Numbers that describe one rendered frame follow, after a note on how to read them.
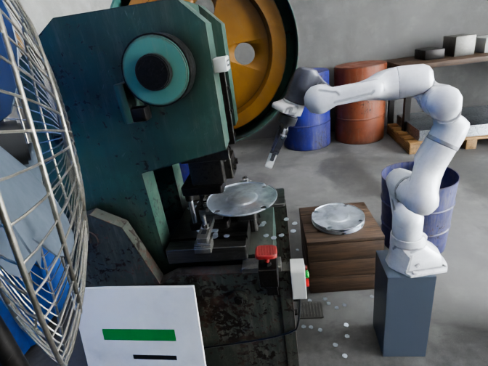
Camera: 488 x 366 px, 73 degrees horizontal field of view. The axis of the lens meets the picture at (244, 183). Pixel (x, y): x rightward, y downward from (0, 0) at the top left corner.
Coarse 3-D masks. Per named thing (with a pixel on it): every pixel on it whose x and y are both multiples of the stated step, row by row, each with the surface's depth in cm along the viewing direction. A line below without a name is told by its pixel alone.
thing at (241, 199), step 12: (228, 192) 141; (240, 192) 138; (252, 192) 137; (264, 192) 137; (276, 192) 135; (216, 204) 133; (228, 204) 132; (240, 204) 129; (252, 204) 129; (264, 204) 128
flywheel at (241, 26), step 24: (144, 0) 137; (192, 0) 139; (216, 0) 138; (240, 0) 137; (264, 0) 133; (240, 24) 141; (264, 24) 140; (264, 48) 144; (240, 72) 149; (264, 72) 148; (240, 96) 154; (264, 96) 149; (240, 120) 155
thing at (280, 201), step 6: (282, 192) 135; (282, 198) 130; (276, 204) 127; (282, 204) 127; (240, 216) 133; (246, 216) 133; (252, 216) 133; (258, 216) 140; (252, 222) 134; (258, 222) 135; (252, 228) 135; (258, 228) 137
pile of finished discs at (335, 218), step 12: (336, 204) 200; (348, 204) 197; (312, 216) 191; (324, 216) 189; (336, 216) 187; (348, 216) 185; (360, 216) 184; (324, 228) 180; (336, 228) 177; (348, 228) 176; (360, 228) 178
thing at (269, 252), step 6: (258, 246) 107; (264, 246) 107; (270, 246) 106; (258, 252) 104; (264, 252) 104; (270, 252) 103; (276, 252) 103; (258, 258) 103; (264, 258) 102; (270, 258) 102
